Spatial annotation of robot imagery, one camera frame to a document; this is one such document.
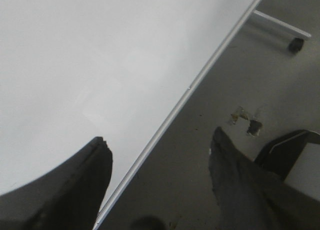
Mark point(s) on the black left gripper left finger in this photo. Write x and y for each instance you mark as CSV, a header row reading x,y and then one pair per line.
x,y
68,197

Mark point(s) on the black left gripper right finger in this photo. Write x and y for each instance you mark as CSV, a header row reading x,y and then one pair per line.
x,y
251,198

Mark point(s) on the black white robot base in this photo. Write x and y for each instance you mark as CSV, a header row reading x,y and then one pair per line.
x,y
295,158

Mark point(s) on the white whiteboard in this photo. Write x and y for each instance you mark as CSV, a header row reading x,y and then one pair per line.
x,y
71,70

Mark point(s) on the black caster wheel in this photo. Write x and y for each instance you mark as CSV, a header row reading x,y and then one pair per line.
x,y
296,45

